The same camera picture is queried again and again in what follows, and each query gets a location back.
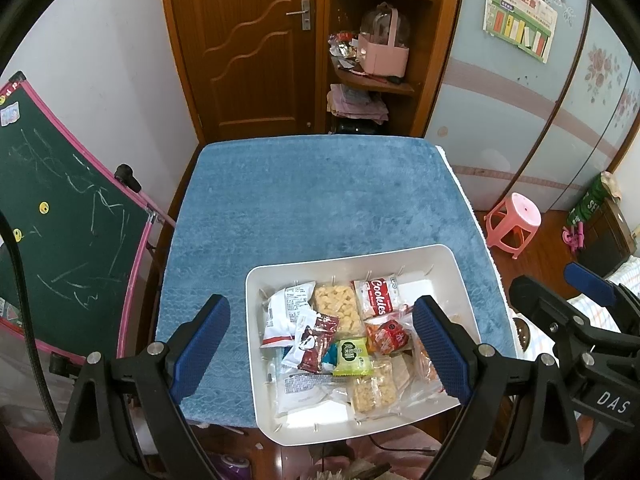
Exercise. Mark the dark wooden cabinet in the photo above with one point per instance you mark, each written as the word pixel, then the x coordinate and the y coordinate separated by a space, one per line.
pixel 605 240

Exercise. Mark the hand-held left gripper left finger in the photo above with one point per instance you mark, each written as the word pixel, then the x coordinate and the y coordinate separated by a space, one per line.
pixel 200 347

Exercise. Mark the small orange snack packet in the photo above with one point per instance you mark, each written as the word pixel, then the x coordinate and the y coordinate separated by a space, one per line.
pixel 387 336

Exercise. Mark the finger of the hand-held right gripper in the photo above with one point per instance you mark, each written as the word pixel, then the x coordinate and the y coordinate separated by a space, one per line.
pixel 590 280
pixel 537 300

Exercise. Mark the pink basket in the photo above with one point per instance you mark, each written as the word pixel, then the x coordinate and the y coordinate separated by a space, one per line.
pixel 382 60

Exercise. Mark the pile of shiny wrappers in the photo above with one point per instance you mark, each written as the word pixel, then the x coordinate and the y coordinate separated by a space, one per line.
pixel 345 50

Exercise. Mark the pink plastic stool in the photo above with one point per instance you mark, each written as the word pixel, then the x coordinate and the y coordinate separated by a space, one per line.
pixel 517 210

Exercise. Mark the checkered bedding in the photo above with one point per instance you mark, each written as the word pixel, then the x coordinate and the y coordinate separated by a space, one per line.
pixel 631 275

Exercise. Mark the wooden door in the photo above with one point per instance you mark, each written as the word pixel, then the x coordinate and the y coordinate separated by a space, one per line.
pixel 240 85

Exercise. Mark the dark red white snack packet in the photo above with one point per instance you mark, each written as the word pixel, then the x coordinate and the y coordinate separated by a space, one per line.
pixel 312 342

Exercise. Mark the red white cookie packet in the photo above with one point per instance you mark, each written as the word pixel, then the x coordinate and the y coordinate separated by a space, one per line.
pixel 380 297

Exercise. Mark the green chalkboard with pink frame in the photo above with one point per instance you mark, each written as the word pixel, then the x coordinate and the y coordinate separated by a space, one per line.
pixel 75 235

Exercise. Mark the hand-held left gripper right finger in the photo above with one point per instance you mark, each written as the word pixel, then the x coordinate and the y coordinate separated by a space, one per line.
pixel 442 350

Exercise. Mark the small blue snack packet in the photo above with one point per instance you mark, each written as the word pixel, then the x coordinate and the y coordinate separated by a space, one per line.
pixel 330 357

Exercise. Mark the blue plush table cover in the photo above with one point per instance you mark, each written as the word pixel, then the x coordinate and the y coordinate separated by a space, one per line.
pixel 300 200

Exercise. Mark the white plastic tray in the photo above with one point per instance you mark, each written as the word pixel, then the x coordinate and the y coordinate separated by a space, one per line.
pixel 440 270

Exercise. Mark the clear packet of puffed rice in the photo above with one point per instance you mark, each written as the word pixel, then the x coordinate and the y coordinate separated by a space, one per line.
pixel 372 390

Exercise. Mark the pink toy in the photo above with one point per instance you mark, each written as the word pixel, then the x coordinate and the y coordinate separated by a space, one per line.
pixel 572 237

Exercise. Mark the dark bag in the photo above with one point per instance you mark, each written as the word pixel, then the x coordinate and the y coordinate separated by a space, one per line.
pixel 355 127

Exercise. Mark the flowered wardrobe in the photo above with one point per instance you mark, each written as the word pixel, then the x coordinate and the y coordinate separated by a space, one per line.
pixel 500 120

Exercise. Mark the large white pouch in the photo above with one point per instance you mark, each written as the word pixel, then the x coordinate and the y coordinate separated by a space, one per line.
pixel 305 387

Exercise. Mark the wooden shelf unit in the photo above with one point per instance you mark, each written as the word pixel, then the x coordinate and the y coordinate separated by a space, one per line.
pixel 440 50

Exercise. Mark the wall poster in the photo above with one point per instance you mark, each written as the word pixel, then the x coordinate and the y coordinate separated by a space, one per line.
pixel 520 20

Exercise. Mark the purple plastic object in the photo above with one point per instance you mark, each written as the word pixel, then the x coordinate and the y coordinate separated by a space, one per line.
pixel 230 466

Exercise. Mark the small green snack packet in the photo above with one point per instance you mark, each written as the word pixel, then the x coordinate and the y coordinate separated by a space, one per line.
pixel 352 357

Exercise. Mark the clear packet of yellow crackers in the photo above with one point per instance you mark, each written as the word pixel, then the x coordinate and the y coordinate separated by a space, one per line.
pixel 337 307

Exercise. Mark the folded pink clothes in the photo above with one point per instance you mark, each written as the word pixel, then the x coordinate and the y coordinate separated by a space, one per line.
pixel 355 105

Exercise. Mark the green bag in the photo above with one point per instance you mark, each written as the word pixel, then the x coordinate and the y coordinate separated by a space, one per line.
pixel 587 202

